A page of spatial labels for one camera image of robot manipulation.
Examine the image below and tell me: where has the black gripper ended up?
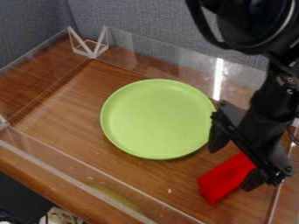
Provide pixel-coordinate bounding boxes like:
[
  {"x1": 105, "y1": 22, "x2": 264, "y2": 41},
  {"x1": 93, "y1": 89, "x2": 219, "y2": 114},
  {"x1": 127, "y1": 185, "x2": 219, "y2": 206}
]
[{"x1": 208, "y1": 101, "x2": 295, "y2": 192}]

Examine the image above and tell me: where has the red block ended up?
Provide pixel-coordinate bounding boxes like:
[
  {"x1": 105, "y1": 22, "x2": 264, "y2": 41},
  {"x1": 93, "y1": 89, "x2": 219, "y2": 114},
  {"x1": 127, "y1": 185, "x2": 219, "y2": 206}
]
[{"x1": 198, "y1": 153, "x2": 256, "y2": 205}]

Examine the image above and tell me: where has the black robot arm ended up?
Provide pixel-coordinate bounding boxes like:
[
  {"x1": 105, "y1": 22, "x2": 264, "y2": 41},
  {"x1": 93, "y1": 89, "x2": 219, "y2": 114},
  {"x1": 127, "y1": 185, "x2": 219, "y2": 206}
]
[{"x1": 184, "y1": 0, "x2": 299, "y2": 191}]

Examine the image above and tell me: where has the green round plate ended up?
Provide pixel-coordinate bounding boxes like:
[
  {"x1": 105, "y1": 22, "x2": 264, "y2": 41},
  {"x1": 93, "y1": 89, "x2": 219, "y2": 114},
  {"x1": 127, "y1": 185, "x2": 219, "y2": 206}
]
[{"x1": 100, "y1": 79, "x2": 215, "y2": 160}]

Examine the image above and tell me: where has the clear acrylic enclosure wall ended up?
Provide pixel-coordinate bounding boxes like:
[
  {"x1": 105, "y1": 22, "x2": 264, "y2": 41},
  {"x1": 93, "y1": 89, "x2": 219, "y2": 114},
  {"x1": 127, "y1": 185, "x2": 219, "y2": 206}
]
[{"x1": 0, "y1": 27, "x2": 299, "y2": 224}]

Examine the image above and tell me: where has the clear acrylic corner bracket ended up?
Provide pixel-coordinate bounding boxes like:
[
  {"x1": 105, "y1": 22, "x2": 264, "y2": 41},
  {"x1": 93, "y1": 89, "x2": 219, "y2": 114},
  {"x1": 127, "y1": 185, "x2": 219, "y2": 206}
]
[{"x1": 67, "y1": 26, "x2": 108, "y2": 60}]

